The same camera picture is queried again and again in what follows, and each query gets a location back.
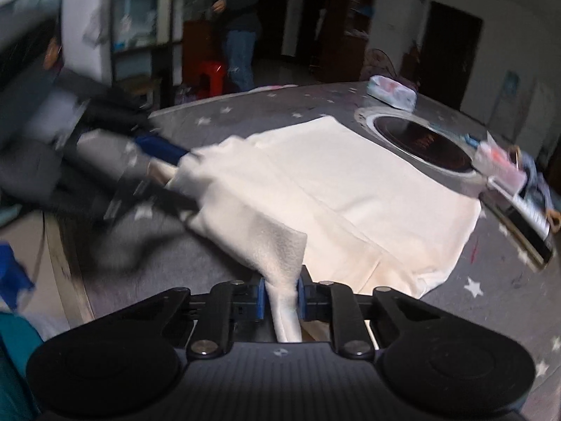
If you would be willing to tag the pink white tissue pack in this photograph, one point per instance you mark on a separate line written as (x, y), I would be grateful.
(391, 92)

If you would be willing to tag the wooden glass display cabinet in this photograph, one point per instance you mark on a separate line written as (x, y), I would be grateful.
(136, 8)

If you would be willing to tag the pink white tissue box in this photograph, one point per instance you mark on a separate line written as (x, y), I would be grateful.
(499, 163)

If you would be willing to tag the tall wooden shelf cabinet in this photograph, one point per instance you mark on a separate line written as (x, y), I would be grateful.
(355, 22)

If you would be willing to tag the grey fabric bag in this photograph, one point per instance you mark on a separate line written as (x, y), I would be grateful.
(543, 193)

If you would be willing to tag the dark wooden door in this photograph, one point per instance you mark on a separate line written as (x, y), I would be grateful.
(447, 55)

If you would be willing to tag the small wooden stool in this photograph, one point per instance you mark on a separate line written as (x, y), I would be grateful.
(140, 90)

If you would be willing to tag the teal cloth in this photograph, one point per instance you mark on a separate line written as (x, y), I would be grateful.
(15, 359)

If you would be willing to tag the red plastic stool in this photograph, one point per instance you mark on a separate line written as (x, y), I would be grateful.
(211, 78)

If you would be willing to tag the blue cloth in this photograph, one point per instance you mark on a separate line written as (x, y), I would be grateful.
(13, 272)

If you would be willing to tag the cream garment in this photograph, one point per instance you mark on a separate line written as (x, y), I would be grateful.
(350, 184)

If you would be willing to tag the grey star-print table cover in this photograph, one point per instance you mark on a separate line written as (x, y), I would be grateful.
(504, 315)

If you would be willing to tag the round black induction cooktop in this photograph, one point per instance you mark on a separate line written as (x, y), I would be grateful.
(420, 144)

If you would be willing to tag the pink printed cushion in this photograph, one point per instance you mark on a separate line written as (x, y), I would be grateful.
(271, 88)

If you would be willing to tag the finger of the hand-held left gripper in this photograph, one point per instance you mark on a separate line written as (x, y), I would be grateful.
(160, 149)
(153, 197)

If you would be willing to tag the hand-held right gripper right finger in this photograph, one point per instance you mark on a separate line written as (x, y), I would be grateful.
(300, 300)

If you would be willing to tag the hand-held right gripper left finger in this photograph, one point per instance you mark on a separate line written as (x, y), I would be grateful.
(261, 300)

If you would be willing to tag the dark smartphone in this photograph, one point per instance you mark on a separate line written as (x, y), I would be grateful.
(532, 223)

